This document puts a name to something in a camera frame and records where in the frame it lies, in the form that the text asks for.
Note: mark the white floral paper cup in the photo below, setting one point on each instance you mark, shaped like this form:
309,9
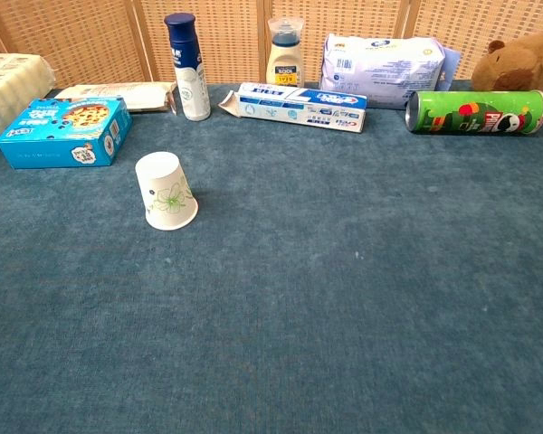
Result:
167,194

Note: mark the white bottle with blue cap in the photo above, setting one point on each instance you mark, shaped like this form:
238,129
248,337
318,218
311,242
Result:
190,77

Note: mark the blue table cloth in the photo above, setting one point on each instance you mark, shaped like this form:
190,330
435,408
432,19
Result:
321,271

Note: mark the white blue toothpaste box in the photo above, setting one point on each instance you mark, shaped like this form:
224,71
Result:
298,108

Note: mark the mayonnaise jar with clear lid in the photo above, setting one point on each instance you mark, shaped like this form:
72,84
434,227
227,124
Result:
285,59

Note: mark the white blue tissue pack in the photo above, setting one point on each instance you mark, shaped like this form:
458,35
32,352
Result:
380,68

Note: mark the flat white plastic packet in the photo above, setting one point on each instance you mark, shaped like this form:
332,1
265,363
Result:
126,96

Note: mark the green Pringles can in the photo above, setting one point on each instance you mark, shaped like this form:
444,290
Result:
475,112

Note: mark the blue cookie box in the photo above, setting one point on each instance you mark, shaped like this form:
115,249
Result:
59,131

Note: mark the woven wooden folding screen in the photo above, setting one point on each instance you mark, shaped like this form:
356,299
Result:
95,40

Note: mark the long cream wrapped package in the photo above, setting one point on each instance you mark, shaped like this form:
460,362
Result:
9,95

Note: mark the brown capybara plush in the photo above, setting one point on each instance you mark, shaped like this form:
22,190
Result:
520,63

